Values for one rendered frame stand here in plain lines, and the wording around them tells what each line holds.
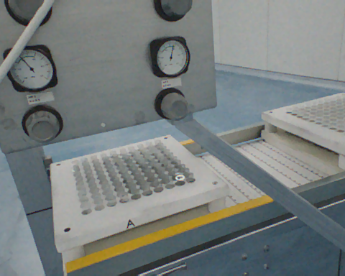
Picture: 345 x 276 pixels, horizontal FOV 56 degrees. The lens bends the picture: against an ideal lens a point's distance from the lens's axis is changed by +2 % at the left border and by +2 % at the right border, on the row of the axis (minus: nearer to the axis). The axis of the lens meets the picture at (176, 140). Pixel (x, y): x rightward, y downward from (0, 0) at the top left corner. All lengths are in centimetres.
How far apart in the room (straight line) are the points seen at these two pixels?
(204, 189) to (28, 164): 36
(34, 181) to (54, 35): 43
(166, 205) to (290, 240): 23
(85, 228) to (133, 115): 18
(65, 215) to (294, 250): 37
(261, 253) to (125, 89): 36
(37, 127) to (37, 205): 43
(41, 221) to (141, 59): 49
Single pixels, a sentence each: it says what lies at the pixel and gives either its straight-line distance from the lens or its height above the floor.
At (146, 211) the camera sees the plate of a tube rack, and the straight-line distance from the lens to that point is 44.
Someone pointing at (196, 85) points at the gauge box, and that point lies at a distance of 34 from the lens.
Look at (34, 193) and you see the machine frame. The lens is 70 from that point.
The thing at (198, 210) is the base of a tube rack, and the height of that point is 86.
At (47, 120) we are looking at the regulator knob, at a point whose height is 107.
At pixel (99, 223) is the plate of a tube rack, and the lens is 44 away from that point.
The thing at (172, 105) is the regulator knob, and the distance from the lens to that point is 31.
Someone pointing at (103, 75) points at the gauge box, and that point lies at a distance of 31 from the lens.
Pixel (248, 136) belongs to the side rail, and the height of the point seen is 85.
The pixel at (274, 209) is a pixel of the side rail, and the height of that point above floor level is 85.
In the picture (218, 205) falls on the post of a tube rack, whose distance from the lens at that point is 49.
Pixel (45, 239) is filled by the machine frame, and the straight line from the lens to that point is 76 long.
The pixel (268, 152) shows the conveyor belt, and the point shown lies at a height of 83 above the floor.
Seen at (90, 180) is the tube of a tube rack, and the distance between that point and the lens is 53.
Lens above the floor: 115
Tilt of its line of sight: 23 degrees down
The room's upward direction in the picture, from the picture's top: 6 degrees counter-clockwise
